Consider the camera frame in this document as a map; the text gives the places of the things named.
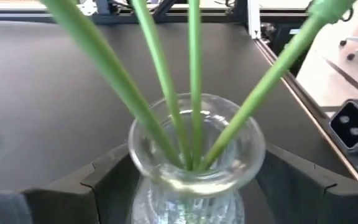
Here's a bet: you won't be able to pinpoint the black frame rail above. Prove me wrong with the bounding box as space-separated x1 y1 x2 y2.
0 8 248 26

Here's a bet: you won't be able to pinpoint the clear cut glass vase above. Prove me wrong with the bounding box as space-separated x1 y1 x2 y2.
128 92 266 224

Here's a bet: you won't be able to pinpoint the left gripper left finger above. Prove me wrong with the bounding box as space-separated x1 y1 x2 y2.
22 143 140 224

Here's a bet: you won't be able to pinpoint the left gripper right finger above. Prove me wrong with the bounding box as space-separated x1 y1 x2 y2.
256 144 358 224

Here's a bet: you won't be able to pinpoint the white artificial tulip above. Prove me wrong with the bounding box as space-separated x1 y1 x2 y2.
198 0 357 172

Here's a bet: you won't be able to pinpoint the aluminium frame post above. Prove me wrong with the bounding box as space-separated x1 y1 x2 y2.
246 0 262 40

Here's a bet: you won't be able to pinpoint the green stems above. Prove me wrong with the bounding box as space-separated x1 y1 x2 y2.
131 0 194 171

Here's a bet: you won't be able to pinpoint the pink yellow artificial tulip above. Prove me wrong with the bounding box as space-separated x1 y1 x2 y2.
187 0 203 170

